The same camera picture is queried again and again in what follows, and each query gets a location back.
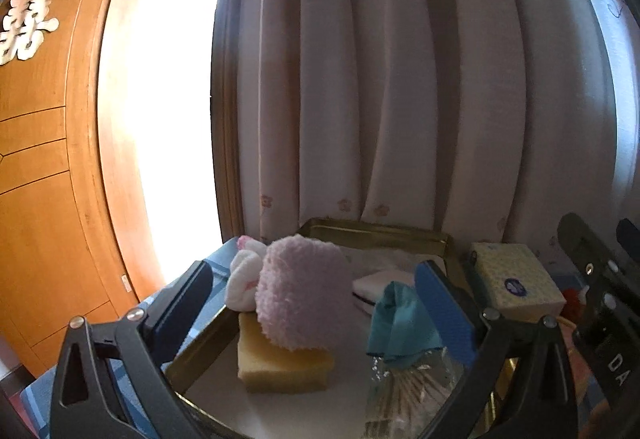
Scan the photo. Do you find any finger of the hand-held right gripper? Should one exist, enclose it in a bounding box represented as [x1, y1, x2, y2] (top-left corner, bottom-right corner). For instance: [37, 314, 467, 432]
[556, 213, 626, 335]
[615, 218, 640, 270]

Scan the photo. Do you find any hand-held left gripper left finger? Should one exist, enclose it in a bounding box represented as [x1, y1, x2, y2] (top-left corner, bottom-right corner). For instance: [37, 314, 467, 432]
[50, 260, 216, 439]

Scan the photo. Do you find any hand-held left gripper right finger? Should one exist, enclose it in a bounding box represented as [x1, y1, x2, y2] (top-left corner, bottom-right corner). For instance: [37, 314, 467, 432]
[414, 260, 581, 439]

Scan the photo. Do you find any teal cloth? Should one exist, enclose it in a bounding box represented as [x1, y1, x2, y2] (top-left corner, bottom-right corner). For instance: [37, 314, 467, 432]
[366, 281, 446, 367]

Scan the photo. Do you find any clear bag of cotton swabs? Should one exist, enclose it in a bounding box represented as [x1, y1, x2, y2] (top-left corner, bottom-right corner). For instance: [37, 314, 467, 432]
[364, 346, 468, 439]

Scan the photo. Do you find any gold rectangular tin box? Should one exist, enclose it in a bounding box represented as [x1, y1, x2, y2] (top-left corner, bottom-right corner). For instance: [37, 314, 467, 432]
[165, 218, 521, 439]

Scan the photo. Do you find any pale pink fluffy cloth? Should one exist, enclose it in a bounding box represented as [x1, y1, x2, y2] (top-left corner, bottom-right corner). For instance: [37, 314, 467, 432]
[255, 235, 355, 352]

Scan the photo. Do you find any red knotted tassel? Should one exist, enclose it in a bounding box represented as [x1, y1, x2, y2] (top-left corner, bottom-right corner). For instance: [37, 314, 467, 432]
[560, 286, 591, 320]

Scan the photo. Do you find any yellow tissue pack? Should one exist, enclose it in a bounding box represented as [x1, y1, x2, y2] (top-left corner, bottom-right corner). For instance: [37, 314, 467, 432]
[468, 242, 567, 322]

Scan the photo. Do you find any yellow sponge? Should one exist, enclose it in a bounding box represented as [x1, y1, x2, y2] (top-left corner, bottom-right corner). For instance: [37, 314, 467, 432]
[237, 311, 335, 394]

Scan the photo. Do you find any blue plaid mat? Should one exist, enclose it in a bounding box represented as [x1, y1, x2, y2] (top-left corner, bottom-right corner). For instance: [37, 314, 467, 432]
[15, 236, 581, 439]

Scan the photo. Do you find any wooden wardrobe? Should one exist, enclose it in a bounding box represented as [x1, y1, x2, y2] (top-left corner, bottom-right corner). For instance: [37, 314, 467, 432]
[0, 0, 223, 380]

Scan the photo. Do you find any floral beige curtain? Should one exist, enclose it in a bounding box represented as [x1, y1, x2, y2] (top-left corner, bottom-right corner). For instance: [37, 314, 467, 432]
[215, 0, 640, 265]

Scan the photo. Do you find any white paper-cut decoration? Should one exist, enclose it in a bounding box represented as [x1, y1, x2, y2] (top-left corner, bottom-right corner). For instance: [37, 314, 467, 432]
[0, 0, 60, 66]

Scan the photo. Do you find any brown window frame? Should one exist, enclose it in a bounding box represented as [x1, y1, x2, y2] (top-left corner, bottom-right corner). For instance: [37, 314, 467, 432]
[209, 0, 248, 240]

